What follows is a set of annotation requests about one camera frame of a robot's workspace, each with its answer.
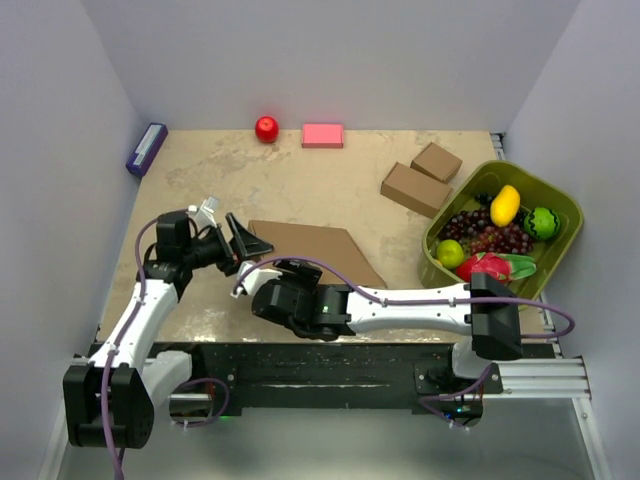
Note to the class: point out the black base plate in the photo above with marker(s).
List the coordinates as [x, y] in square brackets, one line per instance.
[389, 376]

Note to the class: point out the red toy pepper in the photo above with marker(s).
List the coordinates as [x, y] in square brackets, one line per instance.
[502, 267]

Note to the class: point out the purple grapes bunch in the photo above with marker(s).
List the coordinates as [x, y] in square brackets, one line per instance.
[476, 233]

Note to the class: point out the green lime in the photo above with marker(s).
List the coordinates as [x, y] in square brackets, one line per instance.
[450, 254]

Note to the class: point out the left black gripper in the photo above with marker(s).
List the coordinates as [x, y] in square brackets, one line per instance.
[241, 245]

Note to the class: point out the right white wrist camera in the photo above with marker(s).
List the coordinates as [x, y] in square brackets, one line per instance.
[250, 277]

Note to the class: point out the red apple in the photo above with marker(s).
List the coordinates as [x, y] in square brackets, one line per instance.
[266, 129]

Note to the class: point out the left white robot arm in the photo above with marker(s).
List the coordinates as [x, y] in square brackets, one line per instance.
[111, 398]

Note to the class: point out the olive green plastic bin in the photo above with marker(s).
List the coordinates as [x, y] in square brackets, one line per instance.
[490, 177]

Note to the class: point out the pink flat box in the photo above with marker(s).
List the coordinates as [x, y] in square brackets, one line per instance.
[330, 136]

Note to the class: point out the small brown box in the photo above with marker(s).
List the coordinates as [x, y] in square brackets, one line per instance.
[437, 163]
[415, 191]

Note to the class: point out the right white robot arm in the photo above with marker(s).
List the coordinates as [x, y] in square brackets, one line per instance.
[482, 311]

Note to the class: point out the purple flat box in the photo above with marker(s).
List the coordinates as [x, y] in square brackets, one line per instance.
[146, 150]

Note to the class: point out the small brown box left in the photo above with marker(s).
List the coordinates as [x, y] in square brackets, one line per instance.
[415, 191]

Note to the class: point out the yellow mango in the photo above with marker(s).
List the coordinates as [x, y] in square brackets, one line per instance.
[505, 206]

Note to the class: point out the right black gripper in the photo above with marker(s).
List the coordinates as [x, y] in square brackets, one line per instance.
[307, 272]

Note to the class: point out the toy watermelon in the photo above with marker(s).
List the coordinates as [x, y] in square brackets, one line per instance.
[542, 223]

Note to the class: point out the large brown cardboard box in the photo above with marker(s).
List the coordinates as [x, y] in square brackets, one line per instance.
[332, 246]

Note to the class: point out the small brown box right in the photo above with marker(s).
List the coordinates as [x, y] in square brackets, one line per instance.
[437, 163]

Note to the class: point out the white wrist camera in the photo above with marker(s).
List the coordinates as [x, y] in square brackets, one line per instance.
[204, 214]
[250, 277]

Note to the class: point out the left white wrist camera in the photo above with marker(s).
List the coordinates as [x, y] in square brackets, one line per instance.
[204, 214]

